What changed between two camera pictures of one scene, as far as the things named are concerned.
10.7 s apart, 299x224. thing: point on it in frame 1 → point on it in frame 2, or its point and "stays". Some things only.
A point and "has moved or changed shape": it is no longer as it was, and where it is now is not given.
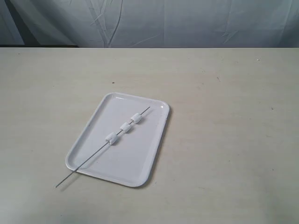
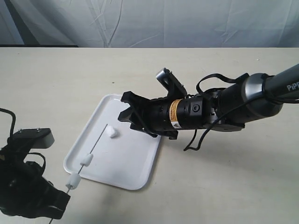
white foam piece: (112, 138) → (73, 180)
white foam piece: (137, 118) has moved or changed shape
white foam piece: (126, 127) → (87, 160)
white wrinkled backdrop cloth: (161, 24) stays
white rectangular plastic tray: (131, 160) stays
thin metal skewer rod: (92, 155) has moved or changed shape
